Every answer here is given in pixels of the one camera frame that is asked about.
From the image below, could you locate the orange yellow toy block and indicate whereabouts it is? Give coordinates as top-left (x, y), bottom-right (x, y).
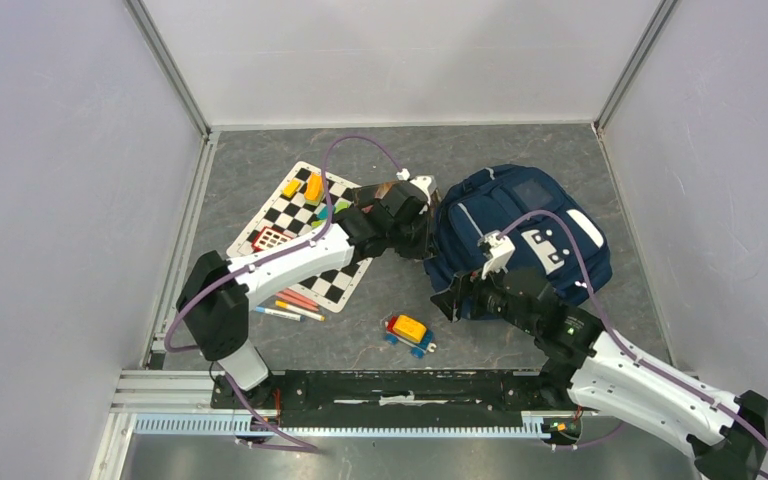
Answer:
top-left (303, 173), bottom-right (325, 206)

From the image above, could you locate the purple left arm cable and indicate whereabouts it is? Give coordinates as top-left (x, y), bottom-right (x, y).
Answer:
top-left (163, 135), bottom-right (412, 453)

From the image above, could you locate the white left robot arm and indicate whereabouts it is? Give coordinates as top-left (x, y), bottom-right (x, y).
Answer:
top-left (173, 176), bottom-right (439, 408)

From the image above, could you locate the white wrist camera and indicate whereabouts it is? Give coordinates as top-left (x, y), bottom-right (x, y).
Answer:
top-left (396, 168), bottom-right (438, 206)
top-left (478, 230), bottom-right (515, 280)

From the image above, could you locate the red window toy block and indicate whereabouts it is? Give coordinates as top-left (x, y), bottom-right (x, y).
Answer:
top-left (251, 226), bottom-right (293, 252)

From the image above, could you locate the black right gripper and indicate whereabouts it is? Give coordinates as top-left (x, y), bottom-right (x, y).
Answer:
top-left (429, 255), bottom-right (538, 337)

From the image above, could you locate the navy blue student backpack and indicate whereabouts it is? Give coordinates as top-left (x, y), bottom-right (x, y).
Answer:
top-left (424, 165), bottom-right (613, 325)

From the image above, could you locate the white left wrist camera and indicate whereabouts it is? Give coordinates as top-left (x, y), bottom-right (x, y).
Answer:
top-left (396, 168), bottom-right (438, 206)

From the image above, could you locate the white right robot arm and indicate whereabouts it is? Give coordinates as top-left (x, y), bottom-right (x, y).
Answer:
top-left (431, 268), bottom-right (768, 479)

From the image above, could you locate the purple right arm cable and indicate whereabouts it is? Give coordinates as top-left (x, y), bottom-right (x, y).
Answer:
top-left (496, 209), bottom-right (768, 480)

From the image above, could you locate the red marker pen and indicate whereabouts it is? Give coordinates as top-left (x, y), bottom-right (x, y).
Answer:
top-left (275, 289), bottom-right (319, 313)

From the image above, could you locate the yellow white marker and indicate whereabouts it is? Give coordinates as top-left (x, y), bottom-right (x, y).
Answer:
top-left (274, 300), bottom-right (325, 322)

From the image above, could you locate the dark Three Days book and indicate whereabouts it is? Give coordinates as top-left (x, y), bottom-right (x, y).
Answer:
top-left (351, 181), bottom-right (397, 212)

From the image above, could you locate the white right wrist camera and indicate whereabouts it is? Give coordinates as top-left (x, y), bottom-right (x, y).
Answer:
top-left (478, 230), bottom-right (515, 280)

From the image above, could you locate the blue cap white marker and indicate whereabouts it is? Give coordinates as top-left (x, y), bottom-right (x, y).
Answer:
top-left (254, 306), bottom-right (303, 322)

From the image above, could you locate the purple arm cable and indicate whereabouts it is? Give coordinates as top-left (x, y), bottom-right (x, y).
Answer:
top-left (496, 209), bottom-right (768, 480)
top-left (163, 135), bottom-right (412, 453)

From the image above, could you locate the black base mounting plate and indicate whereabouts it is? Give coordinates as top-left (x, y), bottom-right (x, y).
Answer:
top-left (210, 369), bottom-right (580, 428)

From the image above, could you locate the slotted cable duct rail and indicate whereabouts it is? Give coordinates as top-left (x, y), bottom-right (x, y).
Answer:
top-left (133, 412), bottom-right (550, 440)

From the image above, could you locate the green toy block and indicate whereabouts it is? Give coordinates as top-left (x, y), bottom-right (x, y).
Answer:
top-left (334, 201), bottom-right (351, 213)

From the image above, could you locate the black white chessboard mat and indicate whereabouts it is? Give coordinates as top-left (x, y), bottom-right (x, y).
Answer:
top-left (226, 160), bottom-right (375, 314)

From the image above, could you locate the yellow red toy car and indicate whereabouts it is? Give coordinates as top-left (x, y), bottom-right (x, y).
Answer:
top-left (384, 314), bottom-right (437, 359)

